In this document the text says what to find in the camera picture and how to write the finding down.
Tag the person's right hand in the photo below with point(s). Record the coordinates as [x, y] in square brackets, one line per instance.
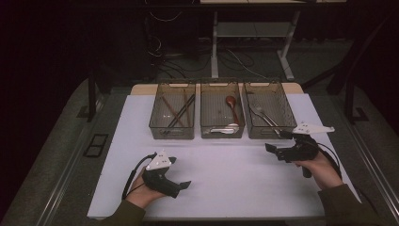
[326, 174]

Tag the black floor socket frame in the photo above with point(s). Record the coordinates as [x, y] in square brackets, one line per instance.
[95, 145]

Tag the metal floor rail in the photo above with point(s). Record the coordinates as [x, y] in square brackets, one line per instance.
[375, 163]
[62, 179]

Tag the person's left hand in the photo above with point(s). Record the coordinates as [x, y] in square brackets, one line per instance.
[141, 194]

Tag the brown wooden chopstick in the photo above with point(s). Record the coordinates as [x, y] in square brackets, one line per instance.
[171, 109]
[187, 108]

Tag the white ceramic spoon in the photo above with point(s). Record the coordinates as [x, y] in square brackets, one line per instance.
[224, 130]

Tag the white metal desk frame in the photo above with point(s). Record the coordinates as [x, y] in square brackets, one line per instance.
[214, 47]

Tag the black metal stand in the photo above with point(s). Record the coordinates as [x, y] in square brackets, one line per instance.
[349, 100]
[92, 94]

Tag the slanted black stand legs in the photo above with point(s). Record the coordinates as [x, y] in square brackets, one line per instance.
[357, 53]

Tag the metal fork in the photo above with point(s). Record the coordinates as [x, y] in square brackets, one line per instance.
[258, 109]
[266, 124]

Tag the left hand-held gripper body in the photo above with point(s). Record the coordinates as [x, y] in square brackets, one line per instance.
[158, 161]

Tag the brown wooden spoon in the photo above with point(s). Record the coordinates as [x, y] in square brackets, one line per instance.
[231, 100]

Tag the transparent grey plastic basket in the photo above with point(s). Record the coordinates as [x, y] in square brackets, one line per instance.
[277, 102]
[213, 106]
[160, 117]

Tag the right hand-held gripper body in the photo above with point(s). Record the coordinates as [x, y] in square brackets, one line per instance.
[302, 152]

